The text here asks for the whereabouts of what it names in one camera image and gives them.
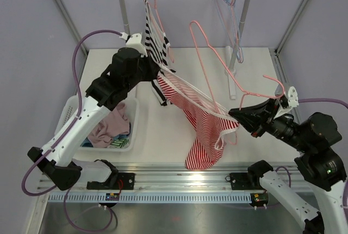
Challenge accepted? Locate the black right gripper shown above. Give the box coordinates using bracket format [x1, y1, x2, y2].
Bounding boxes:
[229, 96, 311, 151]

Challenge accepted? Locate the pink wire hanger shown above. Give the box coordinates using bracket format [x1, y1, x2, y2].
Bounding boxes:
[149, 0, 175, 63]
[189, 20, 285, 110]
[213, 0, 243, 60]

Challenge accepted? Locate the black white striped tank top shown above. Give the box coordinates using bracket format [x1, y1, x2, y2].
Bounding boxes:
[142, 0, 177, 107]

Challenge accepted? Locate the red striped tank top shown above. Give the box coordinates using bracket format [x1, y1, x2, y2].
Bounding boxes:
[157, 71, 239, 170]

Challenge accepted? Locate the mauve pink tank top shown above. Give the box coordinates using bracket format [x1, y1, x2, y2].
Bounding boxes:
[97, 102, 130, 135]

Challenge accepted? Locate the green striped tank top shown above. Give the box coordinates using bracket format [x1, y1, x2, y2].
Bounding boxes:
[108, 138, 130, 149]

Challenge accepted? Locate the blue tank top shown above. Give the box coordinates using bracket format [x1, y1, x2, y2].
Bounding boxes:
[80, 125, 131, 149]

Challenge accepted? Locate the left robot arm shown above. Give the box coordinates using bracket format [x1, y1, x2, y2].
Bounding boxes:
[27, 47, 160, 191]

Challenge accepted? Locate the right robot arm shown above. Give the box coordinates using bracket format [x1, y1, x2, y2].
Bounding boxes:
[229, 97, 347, 233]

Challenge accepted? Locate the white plastic basket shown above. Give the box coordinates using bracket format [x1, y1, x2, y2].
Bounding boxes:
[54, 95, 140, 152]

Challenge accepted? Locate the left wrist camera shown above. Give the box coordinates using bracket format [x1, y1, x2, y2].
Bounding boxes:
[120, 32, 147, 56]

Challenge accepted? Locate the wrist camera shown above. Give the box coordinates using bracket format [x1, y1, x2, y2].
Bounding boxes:
[274, 83, 299, 119]
[120, 32, 147, 56]

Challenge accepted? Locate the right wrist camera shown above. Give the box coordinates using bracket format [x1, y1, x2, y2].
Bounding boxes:
[274, 83, 299, 119]

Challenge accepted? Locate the white slotted cable duct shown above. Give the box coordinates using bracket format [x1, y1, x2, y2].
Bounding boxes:
[48, 192, 251, 204]

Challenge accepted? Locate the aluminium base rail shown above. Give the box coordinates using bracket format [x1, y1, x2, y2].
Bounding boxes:
[36, 162, 331, 194]

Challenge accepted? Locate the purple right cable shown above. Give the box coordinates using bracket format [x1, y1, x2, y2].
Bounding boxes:
[297, 97, 348, 207]

